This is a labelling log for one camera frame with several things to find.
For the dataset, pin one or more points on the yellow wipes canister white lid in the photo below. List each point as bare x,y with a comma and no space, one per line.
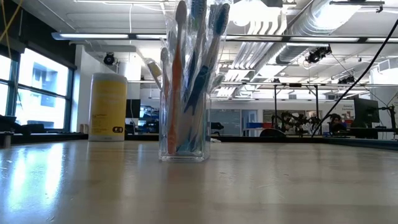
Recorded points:
107,105

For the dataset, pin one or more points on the large window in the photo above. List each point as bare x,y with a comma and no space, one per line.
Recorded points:
40,109

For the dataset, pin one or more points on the teal toothbrush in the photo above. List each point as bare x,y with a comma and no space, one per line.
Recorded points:
154,69

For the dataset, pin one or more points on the clear acrylic square holder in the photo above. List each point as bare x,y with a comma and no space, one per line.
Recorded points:
183,158

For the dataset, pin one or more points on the person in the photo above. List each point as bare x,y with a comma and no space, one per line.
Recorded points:
337,124

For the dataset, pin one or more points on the black background workstation frame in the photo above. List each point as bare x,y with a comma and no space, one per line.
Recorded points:
275,102

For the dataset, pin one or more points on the black aluminium table frame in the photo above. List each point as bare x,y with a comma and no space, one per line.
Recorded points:
357,143

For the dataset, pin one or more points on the overhead light bar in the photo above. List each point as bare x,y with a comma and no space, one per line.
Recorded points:
124,36

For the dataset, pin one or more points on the black ceiling camera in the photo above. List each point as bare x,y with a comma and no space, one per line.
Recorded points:
317,55
109,59

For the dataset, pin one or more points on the black computer monitor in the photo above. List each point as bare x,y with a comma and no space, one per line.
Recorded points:
367,110

